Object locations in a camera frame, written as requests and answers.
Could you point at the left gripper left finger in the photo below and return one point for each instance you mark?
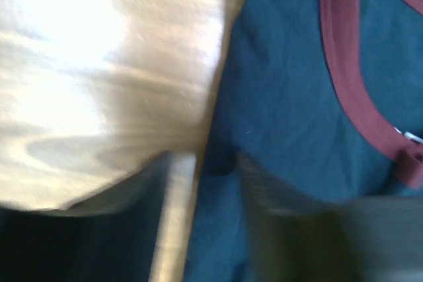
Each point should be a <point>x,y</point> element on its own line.
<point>110,236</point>

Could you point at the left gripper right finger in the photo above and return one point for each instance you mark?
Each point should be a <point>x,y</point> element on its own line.
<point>295,237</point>

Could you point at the navy basketball jersey tank top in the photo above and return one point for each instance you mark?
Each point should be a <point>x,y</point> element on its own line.
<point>325,95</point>

